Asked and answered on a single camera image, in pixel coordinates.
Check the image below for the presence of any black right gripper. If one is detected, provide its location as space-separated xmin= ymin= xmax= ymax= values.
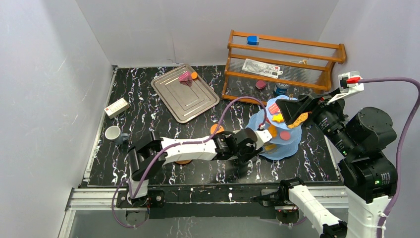
xmin=274 ymin=87 xmax=357 ymax=155

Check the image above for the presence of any pink layered cake slice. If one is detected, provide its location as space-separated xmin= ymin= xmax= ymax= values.
xmin=268 ymin=102 xmax=281 ymax=115

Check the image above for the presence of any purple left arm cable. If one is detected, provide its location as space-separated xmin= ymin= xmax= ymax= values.
xmin=111 ymin=96 xmax=268 ymax=230

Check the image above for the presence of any pink round macaron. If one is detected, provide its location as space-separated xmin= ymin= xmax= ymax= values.
xmin=279 ymin=131 xmax=291 ymax=141

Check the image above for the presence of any blue three-tier cake stand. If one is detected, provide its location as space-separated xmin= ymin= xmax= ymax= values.
xmin=246 ymin=95 xmax=302 ymax=160

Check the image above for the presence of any blue lidded jar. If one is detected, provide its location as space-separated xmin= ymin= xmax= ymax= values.
xmin=274 ymin=83 xmax=290 ymax=96

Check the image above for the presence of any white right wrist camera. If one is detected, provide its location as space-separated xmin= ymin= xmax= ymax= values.
xmin=327 ymin=71 xmax=364 ymax=105

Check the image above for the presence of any wooden two-tier shelf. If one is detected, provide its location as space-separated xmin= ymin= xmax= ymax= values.
xmin=221 ymin=30 xmax=347 ymax=102

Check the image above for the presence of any orange yellow pastry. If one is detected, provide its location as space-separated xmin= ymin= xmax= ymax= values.
xmin=272 ymin=113 xmax=284 ymax=123

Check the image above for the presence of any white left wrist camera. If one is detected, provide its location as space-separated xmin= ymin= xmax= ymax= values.
xmin=254 ymin=129 xmax=272 ymax=149

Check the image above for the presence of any small orange round cookie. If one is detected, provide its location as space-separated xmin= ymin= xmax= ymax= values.
xmin=191 ymin=72 xmax=198 ymax=80

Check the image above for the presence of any steel serving tray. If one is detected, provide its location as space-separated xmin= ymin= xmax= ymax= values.
xmin=151 ymin=64 xmax=220 ymax=123

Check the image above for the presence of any brown chocolate chip cookie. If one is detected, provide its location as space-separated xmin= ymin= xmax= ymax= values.
xmin=287 ymin=113 xmax=309 ymax=128

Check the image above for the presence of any orange oval pastry piece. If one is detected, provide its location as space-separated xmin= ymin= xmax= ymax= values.
xmin=268 ymin=124 xmax=278 ymax=138

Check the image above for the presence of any orange black round coaster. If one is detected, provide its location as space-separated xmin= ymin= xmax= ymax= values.
xmin=210 ymin=123 xmax=224 ymax=134

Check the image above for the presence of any magenta cake wedge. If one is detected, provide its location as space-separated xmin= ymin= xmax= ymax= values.
xmin=178 ymin=72 xmax=192 ymax=82

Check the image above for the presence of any small white cardboard box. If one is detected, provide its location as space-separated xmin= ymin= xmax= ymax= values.
xmin=104 ymin=98 xmax=129 ymax=119

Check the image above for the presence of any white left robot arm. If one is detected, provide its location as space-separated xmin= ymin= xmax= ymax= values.
xmin=127 ymin=128 xmax=272 ymax=206

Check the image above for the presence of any small grey white cup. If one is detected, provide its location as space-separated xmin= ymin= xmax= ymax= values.
xmin=105 ymin=126 xmax=129 ymax=145

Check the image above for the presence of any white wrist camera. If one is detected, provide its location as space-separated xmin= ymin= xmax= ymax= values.
xmin=327 ymin=71 xmax=364 ymax=105
xmin=254 ymin=129 xmax=272 ymax=149

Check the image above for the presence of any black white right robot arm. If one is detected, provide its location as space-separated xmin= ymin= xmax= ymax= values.
xmin=252 ymin=94 xmax=398 ymax=238

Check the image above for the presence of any maroon heart-shaped object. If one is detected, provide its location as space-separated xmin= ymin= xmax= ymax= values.
xmin=255 ymin=80 xmax=267 ymax=90

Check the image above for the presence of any blue block on shelf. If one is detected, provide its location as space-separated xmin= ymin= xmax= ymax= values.
xmin=247 ymin=35 xmax=260 ymax=46

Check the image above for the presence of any packaged ruler protractor set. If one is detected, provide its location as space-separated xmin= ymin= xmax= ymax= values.
xmin=242 ymin=59 xmax=283 ymax=79

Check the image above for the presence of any brown wooden round coaster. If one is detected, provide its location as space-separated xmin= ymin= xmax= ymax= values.
xmin=175 ymin=160 xmax=192 ymax=165

